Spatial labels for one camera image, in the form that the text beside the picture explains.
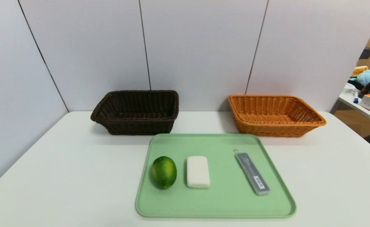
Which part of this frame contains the white soap bar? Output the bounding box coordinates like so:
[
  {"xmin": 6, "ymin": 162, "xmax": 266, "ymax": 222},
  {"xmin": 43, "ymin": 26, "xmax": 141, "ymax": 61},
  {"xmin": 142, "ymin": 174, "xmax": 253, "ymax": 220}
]
[{"xmin": 186, "ymin": 156, "xmax": 211, "ymax": 189}]

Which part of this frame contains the green lime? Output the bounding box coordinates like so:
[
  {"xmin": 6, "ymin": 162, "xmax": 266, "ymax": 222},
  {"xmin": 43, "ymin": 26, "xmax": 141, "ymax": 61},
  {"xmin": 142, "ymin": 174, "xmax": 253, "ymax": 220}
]
[{"xmin": 150, "ymin": 156, "xmax": 177, "ymax": 189}]

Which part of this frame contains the grey pencil lead case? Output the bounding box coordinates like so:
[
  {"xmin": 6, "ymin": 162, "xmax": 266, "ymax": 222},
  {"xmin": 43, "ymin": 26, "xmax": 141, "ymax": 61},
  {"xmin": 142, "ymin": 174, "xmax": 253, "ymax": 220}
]
[{"xmin": 234, "ymin": 149, "xmax": 270, "ymax": 196}]

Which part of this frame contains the dark brown wicker basket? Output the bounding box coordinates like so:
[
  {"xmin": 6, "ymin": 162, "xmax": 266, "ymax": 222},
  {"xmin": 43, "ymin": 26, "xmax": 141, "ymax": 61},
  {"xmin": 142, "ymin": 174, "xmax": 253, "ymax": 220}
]
[{"xmin": 90, "ymin": 90, "xmax": 179, "ymax": 136}]

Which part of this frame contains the orange wicker basket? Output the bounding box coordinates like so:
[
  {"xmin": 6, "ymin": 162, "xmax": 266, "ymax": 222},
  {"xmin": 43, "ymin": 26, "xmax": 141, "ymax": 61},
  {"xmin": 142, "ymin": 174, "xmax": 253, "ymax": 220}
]
[{"xmin": 228, "ymin": 94, "xmax": 327, "ymax": 137}]

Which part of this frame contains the light green plastic tray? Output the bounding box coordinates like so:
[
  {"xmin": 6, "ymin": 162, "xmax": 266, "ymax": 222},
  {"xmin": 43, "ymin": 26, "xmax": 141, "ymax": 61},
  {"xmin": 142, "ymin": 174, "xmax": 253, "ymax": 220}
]
[{"xmin": 135, "ymin": 133, "xmax": 297, "ymax": 218}]

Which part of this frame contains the orange yellow toy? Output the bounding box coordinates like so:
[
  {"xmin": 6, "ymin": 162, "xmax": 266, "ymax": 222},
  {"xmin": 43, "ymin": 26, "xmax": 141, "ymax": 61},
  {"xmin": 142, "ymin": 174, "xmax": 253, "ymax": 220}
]
[{"xmin": 352, "ymin": 66, "xmax": 369, "ymax": 76}]

